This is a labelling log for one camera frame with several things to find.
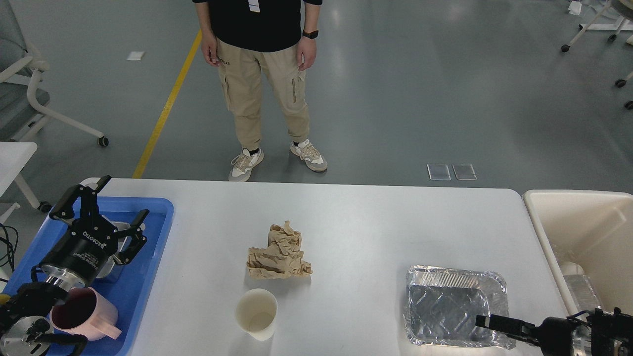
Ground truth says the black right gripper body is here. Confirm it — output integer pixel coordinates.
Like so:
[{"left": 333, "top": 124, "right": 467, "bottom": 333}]
[{"left": 537, "top": 317, "right": 592, "bottom": 356}]

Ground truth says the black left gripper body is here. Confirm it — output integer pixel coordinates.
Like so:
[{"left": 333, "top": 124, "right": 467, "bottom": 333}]
[{"left": 39, "top": 229, "right": 115, "bottom": 288}]

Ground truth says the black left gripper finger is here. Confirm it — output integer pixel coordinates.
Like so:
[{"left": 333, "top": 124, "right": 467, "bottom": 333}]
[
  {"left": 111, "top": 209, "right": 150, "bottom": 265},
  {"left": 49, "top": 175, "right": 112, "bottom": 231}
]

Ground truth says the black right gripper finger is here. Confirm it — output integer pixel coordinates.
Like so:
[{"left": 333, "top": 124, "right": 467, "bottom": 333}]
[{"left": 475, "top": 314, "right": 538, "bottom": 342}]

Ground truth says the pink ribbed mug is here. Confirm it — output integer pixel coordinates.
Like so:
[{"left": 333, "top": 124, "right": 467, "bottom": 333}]
[{"left": 50, "top": 288, "right": 122, "bottom": 341}]

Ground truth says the aluminium foil tray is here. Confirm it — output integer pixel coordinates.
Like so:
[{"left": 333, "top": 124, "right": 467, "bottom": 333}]
[{"left": 403, "top": 265, "right": 516, "bottom": 350}]

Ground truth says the white paper cup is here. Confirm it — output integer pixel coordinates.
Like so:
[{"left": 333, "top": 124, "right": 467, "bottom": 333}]
[{"left": 235, "top": 288, "right": 278, "bottom": 342}]

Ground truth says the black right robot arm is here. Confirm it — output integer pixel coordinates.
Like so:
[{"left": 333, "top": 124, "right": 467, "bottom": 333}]
[{"left": 475, "top": 308, "right": 633, "bottom": 356}]

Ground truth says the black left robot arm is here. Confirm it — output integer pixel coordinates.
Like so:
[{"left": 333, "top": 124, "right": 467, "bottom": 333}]
[{"left": 1, "top": 175, "right": 149, "bottom": 356}]

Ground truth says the blue plastic tray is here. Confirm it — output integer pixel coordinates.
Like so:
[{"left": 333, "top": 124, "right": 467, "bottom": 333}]
[{"left": 1, "top": 197, "right": 174, "bottom": 356}]

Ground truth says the teal mug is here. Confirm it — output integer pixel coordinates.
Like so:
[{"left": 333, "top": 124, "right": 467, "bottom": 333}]
[{"left": 0, "top": 293, "right": 11, "bottom": 306}]

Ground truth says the white side table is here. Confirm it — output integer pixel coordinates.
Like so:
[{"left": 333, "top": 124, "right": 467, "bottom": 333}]
[{"left": 0, "top": 141, "right": 52, "bottom": 213}]

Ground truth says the beige plastic bin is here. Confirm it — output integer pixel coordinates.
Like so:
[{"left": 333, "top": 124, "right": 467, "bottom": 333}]
[{"left": 523, "top": 190, "right": 633, "bottom": 314}]

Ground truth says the white paper scrap on floor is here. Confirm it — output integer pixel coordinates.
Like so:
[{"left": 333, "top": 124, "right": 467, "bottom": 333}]
[{"left": 126, "top": 50, "right": 145, "bottom": 61}]

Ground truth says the crumpled brown paper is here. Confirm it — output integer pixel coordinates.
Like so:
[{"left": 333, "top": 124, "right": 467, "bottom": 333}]
[{"left": 246, "top": 221, "right": 314, "bottom": 280}]

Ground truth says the clear floor plate right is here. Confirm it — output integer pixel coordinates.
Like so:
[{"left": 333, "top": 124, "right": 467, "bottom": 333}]
[{"left": 452, "top": 164, "right": 477, "bottom": 180}]

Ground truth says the clear floor plate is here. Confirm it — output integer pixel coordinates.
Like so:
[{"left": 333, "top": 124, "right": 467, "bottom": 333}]
[
  {"left": 427, "top": 164, "right": 452, "bottom": 181},
  {"left": 452, "top": 164, "right": 477, "bottom": 180}
]

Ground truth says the clear floor plate left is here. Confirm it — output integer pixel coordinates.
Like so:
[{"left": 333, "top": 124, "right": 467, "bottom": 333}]
[{"left": 427, "top": 164, "right": 452, "bottom": 181}]

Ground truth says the person in black shirt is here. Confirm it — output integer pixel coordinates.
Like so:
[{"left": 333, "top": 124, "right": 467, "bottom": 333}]
[{"left": 194, "top": 0, "right": 328, "bottom": 182}]

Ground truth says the white wheeled furniture frame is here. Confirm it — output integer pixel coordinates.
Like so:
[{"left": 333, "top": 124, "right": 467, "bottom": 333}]
[{"left": 560, "top": 0, "right": 632, "bottom": 112}]

